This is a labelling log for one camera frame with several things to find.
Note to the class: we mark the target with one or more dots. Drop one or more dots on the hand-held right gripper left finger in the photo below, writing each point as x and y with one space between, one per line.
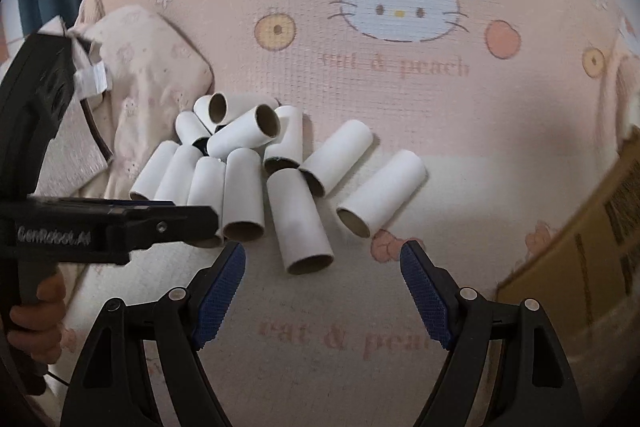
220 302

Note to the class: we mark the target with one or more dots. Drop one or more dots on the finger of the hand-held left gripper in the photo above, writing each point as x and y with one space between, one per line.
175 224

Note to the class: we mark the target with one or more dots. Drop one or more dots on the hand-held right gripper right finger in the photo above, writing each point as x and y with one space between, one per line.
425 302

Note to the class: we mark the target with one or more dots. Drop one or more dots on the pile of white cardboard tubes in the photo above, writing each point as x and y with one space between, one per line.
295 217

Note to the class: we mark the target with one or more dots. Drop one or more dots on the brown cardboard box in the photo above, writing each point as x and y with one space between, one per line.
590 257

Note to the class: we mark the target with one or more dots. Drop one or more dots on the person's left hand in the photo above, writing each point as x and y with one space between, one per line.
45 322

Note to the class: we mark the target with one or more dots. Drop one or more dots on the white fabric label tag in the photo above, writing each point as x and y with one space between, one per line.
92 82

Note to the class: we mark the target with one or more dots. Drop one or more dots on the pink floral pillow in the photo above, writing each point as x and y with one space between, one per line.
150 77

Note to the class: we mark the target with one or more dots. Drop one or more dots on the pink cartoon cat printed blanket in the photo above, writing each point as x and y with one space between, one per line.
400 117

